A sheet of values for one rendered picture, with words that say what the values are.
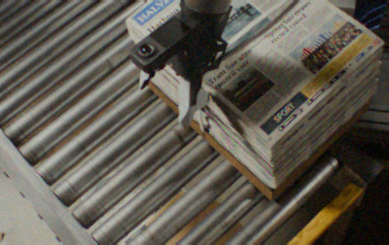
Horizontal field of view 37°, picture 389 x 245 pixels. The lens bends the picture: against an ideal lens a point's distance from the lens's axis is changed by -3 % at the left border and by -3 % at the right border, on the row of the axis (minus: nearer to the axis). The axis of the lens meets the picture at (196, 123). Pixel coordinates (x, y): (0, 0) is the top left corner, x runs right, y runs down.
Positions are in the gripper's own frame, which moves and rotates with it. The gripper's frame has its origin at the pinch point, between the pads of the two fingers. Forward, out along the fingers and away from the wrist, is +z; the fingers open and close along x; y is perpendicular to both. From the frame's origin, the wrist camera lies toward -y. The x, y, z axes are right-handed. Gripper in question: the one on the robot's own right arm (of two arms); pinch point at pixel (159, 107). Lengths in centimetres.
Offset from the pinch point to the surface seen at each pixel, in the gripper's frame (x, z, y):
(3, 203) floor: 68, 105, 19
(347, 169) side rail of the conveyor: -25.0, 7.0, 30.8
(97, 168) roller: 10.1, 24.4, 0.1
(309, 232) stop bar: -29.1, 12.5, 15.8
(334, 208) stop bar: -29.0, 9.1, 21.5
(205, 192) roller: -9.0, 18.1, 10.5
